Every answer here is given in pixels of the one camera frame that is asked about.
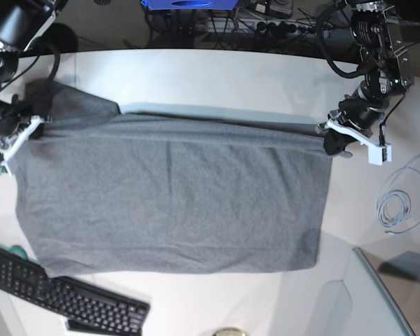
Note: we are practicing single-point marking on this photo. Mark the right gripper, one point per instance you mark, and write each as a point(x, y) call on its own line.
point(13, 114)

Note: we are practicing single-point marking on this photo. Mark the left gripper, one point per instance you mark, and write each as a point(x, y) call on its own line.
point(357, 113)

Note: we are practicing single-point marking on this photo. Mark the grey t-shirt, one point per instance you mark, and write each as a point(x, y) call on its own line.
point(105, 191)

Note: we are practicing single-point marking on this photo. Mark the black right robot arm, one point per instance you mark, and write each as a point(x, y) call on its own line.
point(22, 27)

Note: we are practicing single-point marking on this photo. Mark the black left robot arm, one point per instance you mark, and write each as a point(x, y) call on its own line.
point(385, 71)

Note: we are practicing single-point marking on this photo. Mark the green tape roll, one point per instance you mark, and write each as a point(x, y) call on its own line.
point(18, 251)

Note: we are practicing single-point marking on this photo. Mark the black power strip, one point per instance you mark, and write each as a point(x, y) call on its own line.
point(249, 26)

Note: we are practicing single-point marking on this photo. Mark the grey monitor edge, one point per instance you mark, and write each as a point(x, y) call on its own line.
point(398, 268)

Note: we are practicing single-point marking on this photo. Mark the blue box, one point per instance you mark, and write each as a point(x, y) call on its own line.
point(156, 5)

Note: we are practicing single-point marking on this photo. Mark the black keyboard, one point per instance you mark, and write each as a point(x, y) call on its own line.
point(100, 310)

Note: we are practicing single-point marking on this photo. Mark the round brass object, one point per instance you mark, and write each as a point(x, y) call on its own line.
point(229, 331)

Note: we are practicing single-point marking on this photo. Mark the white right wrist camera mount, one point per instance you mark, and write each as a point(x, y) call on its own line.
point(10, 145)

